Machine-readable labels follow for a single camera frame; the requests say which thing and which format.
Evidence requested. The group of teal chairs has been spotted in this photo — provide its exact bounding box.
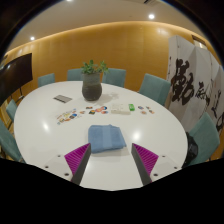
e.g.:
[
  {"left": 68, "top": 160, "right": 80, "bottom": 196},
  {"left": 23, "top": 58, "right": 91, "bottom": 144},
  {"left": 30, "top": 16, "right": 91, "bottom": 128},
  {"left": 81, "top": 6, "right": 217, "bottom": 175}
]
[{"left": 0, "top": 67, "right": 221, "bottom": 168}]

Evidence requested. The white calligraphy folding screen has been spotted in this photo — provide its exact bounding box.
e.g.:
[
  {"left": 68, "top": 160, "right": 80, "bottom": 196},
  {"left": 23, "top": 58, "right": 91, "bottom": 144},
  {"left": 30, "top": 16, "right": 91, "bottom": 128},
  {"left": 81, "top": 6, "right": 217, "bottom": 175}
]
[{"left": 165, "top": 34, "right": 224, "bottom": 134}]

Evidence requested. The group of ceiling lights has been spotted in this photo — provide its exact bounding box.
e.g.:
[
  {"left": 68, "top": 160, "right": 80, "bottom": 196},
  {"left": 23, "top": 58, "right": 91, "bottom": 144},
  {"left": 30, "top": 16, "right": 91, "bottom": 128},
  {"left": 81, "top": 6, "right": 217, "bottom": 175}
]
[{"left": 29, "top": 0, "right": 156, "bottom": 42}]

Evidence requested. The white flat box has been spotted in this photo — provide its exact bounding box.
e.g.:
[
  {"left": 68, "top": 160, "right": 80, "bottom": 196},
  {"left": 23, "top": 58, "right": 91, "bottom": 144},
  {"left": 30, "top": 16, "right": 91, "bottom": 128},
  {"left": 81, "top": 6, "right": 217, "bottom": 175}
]
[{"left": 110, "top": 103, "right": 132, "bottom": 116}]

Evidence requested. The potted plant in grey vase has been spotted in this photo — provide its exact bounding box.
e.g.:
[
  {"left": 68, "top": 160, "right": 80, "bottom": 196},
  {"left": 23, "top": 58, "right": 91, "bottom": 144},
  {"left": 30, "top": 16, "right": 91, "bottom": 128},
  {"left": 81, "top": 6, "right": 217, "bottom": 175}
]
[{"left": 80, "top": 59, "right": 109, "bottom": 102}]

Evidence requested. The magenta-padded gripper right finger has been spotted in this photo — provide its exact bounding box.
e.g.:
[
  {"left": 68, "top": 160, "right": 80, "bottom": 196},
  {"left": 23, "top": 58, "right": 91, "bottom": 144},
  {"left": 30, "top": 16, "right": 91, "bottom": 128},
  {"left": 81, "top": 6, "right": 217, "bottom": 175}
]
[{"left": 130, "top": 143, "right": 183, "bottom": 187}]

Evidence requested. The blue towel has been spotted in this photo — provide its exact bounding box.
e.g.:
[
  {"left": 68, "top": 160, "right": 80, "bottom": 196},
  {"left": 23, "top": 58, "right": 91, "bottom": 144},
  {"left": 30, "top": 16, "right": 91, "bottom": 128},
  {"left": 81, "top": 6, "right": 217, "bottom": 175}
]
[{"left": 87, "top": 124, "right": 128, "bottom": 155}]

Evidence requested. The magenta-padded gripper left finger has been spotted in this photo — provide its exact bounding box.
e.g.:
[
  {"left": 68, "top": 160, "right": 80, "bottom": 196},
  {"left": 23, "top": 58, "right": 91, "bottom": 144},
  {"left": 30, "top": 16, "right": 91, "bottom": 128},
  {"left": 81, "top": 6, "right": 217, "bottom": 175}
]
[{"left": 42, "top": 143, "right": 92, "bottom": 186}]

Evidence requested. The black television on stand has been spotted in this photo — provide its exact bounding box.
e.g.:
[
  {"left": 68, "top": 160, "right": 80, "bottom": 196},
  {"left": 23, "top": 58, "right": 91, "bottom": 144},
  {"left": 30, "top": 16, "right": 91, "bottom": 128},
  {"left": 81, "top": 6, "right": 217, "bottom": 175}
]
[{"left": 0, "top": 52, "right": 34, "bottom": 108}]

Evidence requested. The grey flat notepad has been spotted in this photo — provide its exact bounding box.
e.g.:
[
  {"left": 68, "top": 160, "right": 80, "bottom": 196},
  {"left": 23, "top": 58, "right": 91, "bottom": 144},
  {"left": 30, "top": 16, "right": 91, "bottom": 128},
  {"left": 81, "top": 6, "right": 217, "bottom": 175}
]
[{"left": 52, "top": 94, "right": 73, "bottom": 104}]

